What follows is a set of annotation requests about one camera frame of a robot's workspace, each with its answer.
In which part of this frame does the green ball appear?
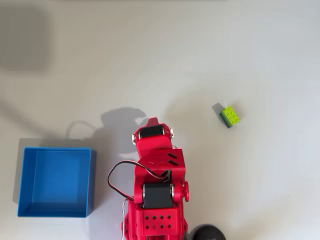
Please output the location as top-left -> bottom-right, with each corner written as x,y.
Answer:
219,106 -> 241,130

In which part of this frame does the blue box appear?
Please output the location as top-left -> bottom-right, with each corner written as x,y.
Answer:
16,146 -> 97,218

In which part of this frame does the black gooseneck stand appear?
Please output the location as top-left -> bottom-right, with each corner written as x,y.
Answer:
191,223 -> 227,240

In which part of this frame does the black red wrist servo wire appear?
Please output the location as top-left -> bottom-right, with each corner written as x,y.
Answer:
107,161 -> 172,201

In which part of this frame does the arm servo wire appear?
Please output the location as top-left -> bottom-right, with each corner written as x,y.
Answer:
121,199 -> 129,240

